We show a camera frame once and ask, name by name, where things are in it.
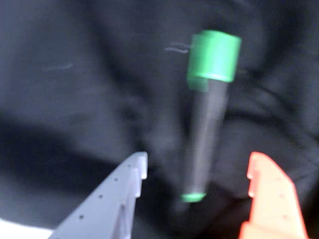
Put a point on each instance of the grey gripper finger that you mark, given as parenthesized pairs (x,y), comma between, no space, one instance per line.
(107,211)

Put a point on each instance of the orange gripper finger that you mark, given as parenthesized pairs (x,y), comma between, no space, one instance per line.
(274,206)

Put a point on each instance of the green marker with black barrel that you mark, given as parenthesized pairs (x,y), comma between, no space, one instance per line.
(214,57)

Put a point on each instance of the black fabric bag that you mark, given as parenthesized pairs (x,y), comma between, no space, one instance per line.
(74,74)

